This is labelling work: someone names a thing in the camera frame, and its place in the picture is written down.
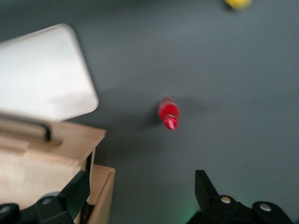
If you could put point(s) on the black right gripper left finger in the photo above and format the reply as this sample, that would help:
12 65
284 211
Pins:
74 196

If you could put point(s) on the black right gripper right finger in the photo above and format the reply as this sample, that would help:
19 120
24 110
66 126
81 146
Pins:
208 196

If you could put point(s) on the oak wooden drawer cabinet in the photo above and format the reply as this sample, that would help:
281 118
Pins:
102 193

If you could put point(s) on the red soda bottle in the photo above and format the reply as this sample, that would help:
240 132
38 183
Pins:
169 113

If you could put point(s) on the beige plastic tray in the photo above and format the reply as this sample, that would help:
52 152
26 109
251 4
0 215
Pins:
42 74

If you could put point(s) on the yellow lemon toy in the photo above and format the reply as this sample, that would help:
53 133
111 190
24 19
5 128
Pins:
238 3

